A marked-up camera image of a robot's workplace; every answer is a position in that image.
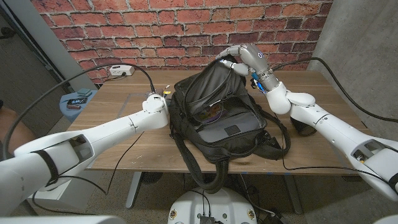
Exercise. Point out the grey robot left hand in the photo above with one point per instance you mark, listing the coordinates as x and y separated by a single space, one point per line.
158 91

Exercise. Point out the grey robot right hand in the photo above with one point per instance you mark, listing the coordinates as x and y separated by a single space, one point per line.
253 59

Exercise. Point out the black backpack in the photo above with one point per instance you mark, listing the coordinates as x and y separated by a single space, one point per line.
211 81

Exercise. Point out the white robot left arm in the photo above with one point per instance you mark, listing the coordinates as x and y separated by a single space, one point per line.
109 130

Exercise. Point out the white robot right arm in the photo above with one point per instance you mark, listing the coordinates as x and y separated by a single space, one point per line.
335 130

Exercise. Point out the white power strip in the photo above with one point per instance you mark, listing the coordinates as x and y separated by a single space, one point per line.
121 70

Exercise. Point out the printed red brick backdrop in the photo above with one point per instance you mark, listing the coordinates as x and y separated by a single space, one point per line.
186 31

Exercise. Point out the small teal box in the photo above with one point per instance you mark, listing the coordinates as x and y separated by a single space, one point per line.
84 92

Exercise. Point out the black round fan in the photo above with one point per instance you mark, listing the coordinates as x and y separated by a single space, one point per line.
151 177

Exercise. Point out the small red-brown item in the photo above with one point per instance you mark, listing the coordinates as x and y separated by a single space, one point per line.
73 107

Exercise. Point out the blue round stool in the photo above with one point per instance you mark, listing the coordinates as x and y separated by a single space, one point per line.
70 112

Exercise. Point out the metal table leg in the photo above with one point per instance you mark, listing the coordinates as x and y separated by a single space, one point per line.
133 189
293 194

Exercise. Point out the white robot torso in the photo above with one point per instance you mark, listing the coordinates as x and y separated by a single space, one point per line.
211 205

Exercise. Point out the white low platform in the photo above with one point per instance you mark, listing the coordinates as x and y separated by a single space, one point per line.
71 196

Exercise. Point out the person's bare leg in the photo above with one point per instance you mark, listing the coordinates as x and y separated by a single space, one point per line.
17 133

